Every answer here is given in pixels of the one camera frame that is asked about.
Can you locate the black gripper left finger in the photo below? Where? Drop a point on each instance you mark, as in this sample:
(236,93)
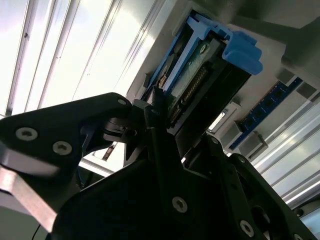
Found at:
(62,120)

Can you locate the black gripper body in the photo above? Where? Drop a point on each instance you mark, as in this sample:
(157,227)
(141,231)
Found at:
(112,212)

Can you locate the hard disk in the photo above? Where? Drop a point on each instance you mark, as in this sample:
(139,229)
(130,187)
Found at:
(192,72)

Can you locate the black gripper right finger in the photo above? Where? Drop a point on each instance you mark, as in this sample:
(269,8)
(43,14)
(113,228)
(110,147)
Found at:
(235,190)

